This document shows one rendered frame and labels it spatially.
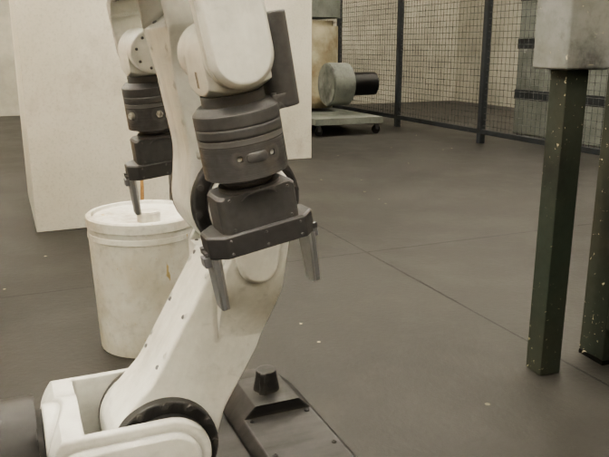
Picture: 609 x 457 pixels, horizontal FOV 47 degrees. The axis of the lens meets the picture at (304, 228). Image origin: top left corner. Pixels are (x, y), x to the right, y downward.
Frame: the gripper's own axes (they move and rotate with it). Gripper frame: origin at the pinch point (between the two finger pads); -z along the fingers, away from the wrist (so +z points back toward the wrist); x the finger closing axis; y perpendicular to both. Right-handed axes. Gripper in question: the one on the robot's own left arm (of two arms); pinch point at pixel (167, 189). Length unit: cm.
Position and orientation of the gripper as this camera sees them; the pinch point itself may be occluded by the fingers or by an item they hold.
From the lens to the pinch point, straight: 120.7
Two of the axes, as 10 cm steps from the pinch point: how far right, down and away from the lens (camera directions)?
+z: -0.9, -9.4, -3.4
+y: -4.1, -2.7, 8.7
